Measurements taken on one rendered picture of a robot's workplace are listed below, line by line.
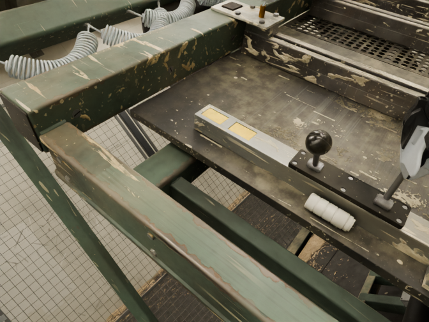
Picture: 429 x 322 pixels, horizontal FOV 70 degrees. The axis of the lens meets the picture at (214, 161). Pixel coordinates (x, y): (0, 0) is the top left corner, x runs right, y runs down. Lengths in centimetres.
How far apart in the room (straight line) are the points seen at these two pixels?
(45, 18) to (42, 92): 53
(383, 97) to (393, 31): 47
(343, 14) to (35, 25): 103
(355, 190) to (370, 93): 35
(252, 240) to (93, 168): 30
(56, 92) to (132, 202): 26
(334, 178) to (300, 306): 23
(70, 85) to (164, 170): 24
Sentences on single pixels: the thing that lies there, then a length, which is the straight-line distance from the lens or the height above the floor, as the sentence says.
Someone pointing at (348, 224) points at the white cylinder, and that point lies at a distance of 54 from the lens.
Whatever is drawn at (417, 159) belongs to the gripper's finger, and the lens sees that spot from 45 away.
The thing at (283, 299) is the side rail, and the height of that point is 139.
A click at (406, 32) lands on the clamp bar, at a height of 148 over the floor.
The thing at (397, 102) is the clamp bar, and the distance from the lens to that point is 85.
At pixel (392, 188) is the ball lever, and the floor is 138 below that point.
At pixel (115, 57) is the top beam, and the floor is 184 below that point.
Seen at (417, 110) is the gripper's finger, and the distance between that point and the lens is 45.
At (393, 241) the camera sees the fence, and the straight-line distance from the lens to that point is 58.
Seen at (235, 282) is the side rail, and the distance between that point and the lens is 42.
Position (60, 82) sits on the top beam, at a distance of 66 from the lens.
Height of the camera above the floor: 163
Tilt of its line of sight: 8 degrees down
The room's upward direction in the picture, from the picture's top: 35 degrees counter-clockwise
